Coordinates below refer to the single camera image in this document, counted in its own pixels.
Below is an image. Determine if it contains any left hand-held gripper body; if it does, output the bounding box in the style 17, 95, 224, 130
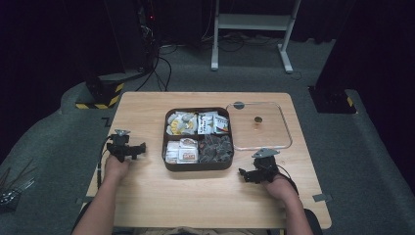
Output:
106, 128, 139, 164

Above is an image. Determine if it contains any black stand with striped base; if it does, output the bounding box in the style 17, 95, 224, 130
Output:
74, 0, 155, 111

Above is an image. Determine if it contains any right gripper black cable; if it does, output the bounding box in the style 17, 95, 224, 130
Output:
276, 164, 300, 197

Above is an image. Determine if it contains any person's left hand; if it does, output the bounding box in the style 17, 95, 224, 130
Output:
104, 154, 132, 181

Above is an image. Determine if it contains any black stand with dark base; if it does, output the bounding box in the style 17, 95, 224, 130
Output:
307, 0, 415, 116

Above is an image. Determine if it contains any white metal stand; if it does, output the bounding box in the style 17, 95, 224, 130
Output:
210, 0, 303, 74

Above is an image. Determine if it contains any pile of white printed packets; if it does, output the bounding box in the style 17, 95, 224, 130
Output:
197, 111, 230, 135

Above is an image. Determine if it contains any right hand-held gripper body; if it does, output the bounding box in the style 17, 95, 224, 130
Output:
250, 147, 282, 184

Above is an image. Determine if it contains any black floor cable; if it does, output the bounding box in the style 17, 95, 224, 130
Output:
134, 45, 173, 93

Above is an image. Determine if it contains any brown divided snack tray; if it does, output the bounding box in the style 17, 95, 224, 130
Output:
161, 106, 235, 172

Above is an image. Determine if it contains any clear plastic lid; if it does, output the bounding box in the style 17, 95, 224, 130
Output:
225, 100, 294, 152

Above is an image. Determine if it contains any pile of white orange packets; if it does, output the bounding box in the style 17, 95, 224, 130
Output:
164, 137, 200, 165

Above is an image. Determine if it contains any person's clothing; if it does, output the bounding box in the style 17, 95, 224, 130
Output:
160, 225, 258, 235

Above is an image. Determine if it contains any pile of dark wrapped snacks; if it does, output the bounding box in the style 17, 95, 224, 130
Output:
198, 133, 235, 164

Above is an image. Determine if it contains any dark computer case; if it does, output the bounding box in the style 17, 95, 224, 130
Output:
135, 0, 161, 71

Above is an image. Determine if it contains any person's right hand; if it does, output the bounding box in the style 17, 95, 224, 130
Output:
261, 173, 300, 204

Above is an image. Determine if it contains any folded metal tripod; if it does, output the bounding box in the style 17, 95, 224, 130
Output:
0, 158, 37, 212

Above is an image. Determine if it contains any pile of yellow white packets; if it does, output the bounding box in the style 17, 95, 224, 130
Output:
165, 111, 199, 136

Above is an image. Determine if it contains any grey tape piece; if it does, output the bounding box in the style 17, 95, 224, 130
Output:
74, 196, 96, 206
311, 193, 334, 203

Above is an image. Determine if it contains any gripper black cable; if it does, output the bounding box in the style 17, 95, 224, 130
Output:
96, 135, 113, 191
276, 164, 300, 197

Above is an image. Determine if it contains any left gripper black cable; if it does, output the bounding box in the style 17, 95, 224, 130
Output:
96, 135, 113, 191

